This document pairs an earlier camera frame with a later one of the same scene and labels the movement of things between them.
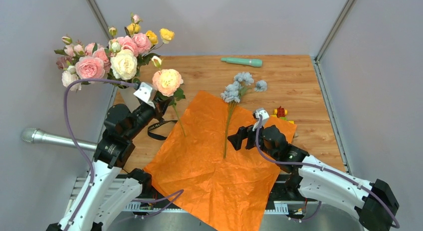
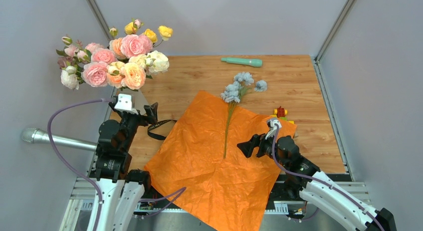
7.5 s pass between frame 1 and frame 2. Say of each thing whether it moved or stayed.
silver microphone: stayed
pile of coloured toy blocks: stayed
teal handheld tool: stayed
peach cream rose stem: moved
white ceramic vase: stayed
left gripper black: moved
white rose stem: moved
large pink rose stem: moved
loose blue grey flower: stayed
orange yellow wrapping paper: stayed
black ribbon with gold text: stayed
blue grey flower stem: stayed
